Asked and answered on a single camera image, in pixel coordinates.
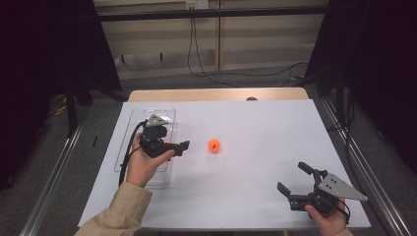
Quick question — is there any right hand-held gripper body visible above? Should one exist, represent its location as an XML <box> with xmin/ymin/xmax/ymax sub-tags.
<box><xmin>288</xmin><ymin>168</ymin><xmax>369</xmax><ymax>218</ymax></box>

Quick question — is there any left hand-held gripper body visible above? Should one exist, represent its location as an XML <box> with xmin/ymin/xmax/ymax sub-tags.
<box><xmin>139</xmin><ymin>113</ymin><xmax>180</xmax><ymax>159</ymax></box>

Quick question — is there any clear plastic storage box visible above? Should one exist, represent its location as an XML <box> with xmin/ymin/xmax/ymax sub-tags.
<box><xmin>113</xmin><ymin>107</ymin><xmax>177</xmax><ymax>189</ymax></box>

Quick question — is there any person's left hand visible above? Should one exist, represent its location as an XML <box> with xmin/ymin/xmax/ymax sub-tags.
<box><xmin>126</xmin><ymin>132</ymin><xmax>176</xmax><ymax>189</ymax></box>

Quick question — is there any person's right hand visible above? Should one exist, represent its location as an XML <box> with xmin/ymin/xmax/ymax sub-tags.
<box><xmin>304</xmin><ymin>200</ymin><xmax>349</xmax><ymax>236</ymax></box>

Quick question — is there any white table cover sheet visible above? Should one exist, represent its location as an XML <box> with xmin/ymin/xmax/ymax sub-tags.
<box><xmin>78</xmin><ymin>98</ymin><xmax>372</xmax><ymax>230</ymax></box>

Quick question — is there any wooden table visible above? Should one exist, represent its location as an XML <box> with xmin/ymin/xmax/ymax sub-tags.
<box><xmin>127</xmin><ymin>87</ymin><xmax>310</xmax><ymax>103</ymax></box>

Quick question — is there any black stand leg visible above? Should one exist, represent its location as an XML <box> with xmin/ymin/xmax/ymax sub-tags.
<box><xmin>64</xmin><ymin>88</ymin><xmax>79</xmax><ymax>138</ymax></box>
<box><xmin>335</xmin><ymin>75</ymin><xmax>349</xmax><ymax>126</ymax></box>

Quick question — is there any black curtain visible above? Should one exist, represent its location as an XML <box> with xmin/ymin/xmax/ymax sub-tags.
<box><xmin>306</xmin><ymin>0</ymin><xmax>417</xmax><ymax>175</ymax></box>
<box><xmin>0</xmin><ymin>0</ymin><xmax>123</xmax><ymax>192</ymax></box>

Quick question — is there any long desk shelf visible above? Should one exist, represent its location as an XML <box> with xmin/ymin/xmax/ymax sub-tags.
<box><xmin>96</xmin><ymin>5</ymin><xmax>329</xmax><ymax>23</ymax></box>

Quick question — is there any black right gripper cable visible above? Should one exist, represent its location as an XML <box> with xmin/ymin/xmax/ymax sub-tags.
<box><xmin>337</xmin><ymin>198</ymin><xmax>351</xmax><ymax>226</ymax></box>

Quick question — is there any metal floor rail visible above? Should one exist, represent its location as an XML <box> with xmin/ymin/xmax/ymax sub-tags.
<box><xmin>320</xmin><ymin>97</ymin><xmax>405</xmax><ymax>236</ymax></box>
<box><xmin>19</xmin><ymin>107</ymin><xmax>90</xmax><ymax>236</ymax></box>

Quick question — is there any black floor cable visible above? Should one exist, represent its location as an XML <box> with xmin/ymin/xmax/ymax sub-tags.
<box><xmin>328</xmin><ymin>89</ymin><xmax>363</xmax><ymax>195</ymax></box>

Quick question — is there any black wall power cable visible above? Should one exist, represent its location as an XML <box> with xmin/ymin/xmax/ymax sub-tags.
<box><xmin>187</xmin><ymin>8</ymin><xmax>241</xmax><ymax>89</ymax></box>
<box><xmin>193</xmin><ymin>8</ymin><xmax>310</xmax><ymax>79</ymax></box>

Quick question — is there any white wall power outlet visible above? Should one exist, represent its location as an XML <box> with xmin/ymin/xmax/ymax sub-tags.
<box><xmin>185</xmin><ymin>0</ymin><xmax>210</xmax><ymax>11</ymax></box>

